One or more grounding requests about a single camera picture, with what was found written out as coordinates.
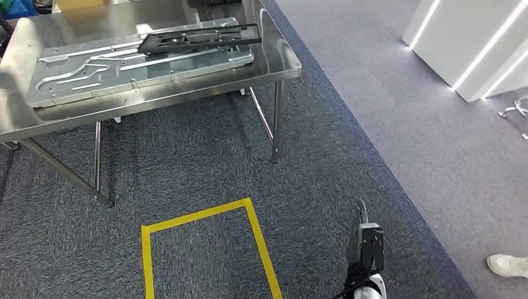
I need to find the person's white shoe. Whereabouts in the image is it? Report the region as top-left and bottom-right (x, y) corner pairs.
(486, 254), (528, 279)

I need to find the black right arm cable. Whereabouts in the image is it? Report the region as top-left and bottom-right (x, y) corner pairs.
(332, 274), (374, 299)

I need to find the blue storage cart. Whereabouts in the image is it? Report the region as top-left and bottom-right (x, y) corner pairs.
(0, 0), (40, 21)

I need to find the steel workbench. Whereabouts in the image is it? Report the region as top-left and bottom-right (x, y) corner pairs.
(0, 0), (303, 208)

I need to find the stamped silver metal plate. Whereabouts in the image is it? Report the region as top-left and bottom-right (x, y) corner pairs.
(25, 16), (255, 109)

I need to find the chrome chair base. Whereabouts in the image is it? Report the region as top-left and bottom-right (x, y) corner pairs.
(497, 95), (528, 141)

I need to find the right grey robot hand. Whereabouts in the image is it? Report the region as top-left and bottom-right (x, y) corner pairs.
(344, 199), (369, 266)

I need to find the black plastic car part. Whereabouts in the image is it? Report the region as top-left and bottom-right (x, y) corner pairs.
(137, 22), (263, 54)

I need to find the white lit display counter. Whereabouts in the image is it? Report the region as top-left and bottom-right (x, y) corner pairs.
(401, 0), (528, 103)

